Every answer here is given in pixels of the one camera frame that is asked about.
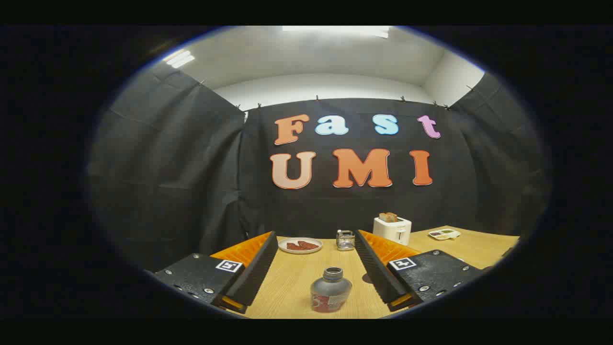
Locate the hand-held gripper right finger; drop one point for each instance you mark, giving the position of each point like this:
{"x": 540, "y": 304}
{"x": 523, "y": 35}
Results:
{"x": 376, "y": 270}

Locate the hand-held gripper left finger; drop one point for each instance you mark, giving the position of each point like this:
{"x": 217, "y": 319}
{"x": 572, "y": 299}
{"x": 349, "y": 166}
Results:
{"x": 256, "y": 273}

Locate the dark round coaster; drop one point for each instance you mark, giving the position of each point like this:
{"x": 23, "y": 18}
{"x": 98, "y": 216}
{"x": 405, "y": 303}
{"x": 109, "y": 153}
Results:
{"x": 366, "y": 278}

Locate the silver bottle with red label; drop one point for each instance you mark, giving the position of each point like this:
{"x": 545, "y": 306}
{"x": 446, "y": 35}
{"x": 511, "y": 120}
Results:
{"x": 330, "y": 292}

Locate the wooden table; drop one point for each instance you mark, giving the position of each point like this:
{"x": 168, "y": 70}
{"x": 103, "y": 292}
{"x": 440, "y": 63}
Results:
{"x": 287, "y": 282}

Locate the white round plate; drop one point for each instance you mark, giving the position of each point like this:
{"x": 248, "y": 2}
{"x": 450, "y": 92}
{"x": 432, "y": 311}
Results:
{"x": 282, "y": 247}

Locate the white toaster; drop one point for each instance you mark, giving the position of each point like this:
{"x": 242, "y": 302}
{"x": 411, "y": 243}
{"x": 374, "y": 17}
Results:
{"x": 390, "y": 231}

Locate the metal utensil holder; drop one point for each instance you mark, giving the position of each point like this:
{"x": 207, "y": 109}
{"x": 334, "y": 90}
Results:
{"x": 345, "y": 241}

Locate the brown meat piece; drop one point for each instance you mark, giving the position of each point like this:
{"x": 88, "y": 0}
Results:
{"x": 310, "y": 245}
{"x": 293, "y": 246}

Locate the toast slices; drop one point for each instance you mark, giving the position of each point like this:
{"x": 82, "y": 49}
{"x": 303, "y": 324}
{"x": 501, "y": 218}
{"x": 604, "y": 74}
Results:
{"x": 388, "y": 217}

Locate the black backdrop cloth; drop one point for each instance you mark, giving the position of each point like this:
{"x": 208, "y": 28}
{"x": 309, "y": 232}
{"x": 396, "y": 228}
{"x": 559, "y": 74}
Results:
{"x": 335, "y": 206}

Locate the small white divided dish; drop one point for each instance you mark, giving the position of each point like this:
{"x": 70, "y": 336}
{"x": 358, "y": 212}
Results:
{"x": 444, "y": 234}

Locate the small ceiling light panel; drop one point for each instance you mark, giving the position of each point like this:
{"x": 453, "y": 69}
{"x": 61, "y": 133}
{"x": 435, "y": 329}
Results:
{"x": 179, "y": 58}

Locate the long ceiling light panel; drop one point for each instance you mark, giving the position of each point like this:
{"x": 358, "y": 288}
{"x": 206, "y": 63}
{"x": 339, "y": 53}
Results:
{"x": 335, "y": 30}

